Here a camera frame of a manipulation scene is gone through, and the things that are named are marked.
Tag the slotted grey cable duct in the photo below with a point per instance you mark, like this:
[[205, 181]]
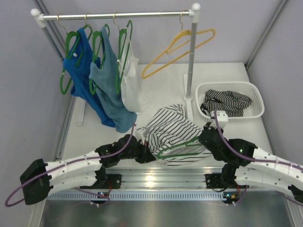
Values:
[[147, 196]]

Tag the green hanger with grey-blue top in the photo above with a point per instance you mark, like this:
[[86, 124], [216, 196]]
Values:
[[99, 55]]

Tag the black white-striped garment in basket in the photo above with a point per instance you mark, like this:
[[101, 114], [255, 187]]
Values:
[[233, 103]]

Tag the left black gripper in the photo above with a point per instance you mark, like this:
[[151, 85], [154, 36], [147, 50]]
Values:
[[146, 153]]

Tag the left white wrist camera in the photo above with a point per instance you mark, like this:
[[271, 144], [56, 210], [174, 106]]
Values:
[[143, 133]]

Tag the white plastic laundry basket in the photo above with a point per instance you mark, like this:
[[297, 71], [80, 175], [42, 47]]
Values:
[[255, 110]]

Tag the green hanger with white top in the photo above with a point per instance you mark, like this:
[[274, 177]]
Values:
[[121, 45]]

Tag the bright blue tank top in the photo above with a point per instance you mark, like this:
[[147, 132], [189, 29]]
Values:
[[78, 68]]

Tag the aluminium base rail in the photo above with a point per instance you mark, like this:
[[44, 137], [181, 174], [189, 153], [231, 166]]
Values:
[[161, 179]]

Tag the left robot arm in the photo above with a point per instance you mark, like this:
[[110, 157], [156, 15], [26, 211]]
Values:
[[42, 179]]

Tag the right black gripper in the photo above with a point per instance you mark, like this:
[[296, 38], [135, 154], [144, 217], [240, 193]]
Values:
[[211, 128]]

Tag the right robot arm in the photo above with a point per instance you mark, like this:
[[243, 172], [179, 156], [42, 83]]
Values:
[[248, 164]]

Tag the white black-striped tank top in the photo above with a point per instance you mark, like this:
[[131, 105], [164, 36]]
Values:
[[170, 126]]

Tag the grey-blue tank top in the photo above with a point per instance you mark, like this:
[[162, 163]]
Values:
[[105, 79]]

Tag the white and silver clothes rack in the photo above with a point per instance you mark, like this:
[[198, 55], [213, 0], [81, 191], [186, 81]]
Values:
[[194, 12]]

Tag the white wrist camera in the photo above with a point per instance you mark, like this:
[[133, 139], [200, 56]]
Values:
[[143, 133], [221, 117]]

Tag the yellow hanger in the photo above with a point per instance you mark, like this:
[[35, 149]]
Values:
[[184, 37]]

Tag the green hanger with blue top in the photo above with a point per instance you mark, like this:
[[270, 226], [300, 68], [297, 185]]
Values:
[[68, 55]]

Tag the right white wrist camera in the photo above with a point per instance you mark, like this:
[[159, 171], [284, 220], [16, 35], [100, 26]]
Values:
[[221, 117]]

